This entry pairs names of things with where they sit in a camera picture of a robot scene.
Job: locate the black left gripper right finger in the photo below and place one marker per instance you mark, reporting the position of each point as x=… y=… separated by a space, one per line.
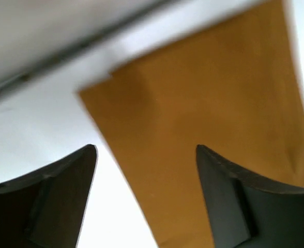
x=246 y=209

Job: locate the metal table edge rail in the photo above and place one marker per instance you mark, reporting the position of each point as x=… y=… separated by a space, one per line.
x=35 y=35

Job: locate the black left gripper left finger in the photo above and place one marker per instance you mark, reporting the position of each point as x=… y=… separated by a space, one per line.
x=45 y=208

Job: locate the brown trousers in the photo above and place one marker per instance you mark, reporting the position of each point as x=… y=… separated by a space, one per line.
x=231 y=88

